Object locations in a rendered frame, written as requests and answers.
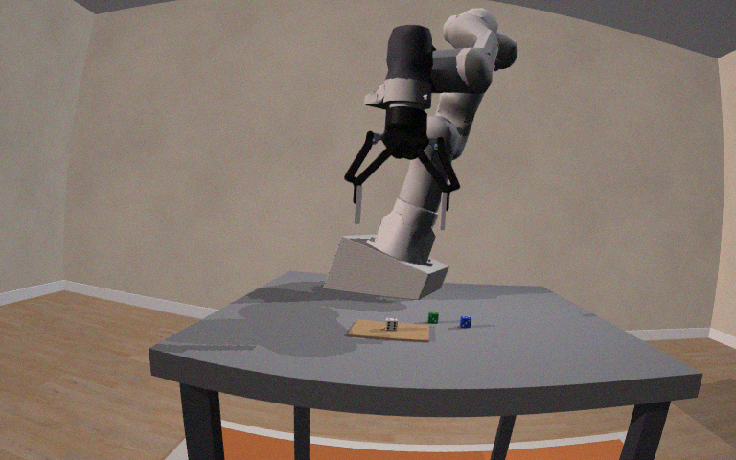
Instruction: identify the tan flat mat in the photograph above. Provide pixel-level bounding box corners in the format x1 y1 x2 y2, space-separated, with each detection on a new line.
347 320 429 342

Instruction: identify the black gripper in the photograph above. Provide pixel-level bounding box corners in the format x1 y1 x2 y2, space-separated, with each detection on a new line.
344 107 460 230

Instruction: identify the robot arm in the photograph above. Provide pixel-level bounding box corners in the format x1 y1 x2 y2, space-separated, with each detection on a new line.
364 8 518 267

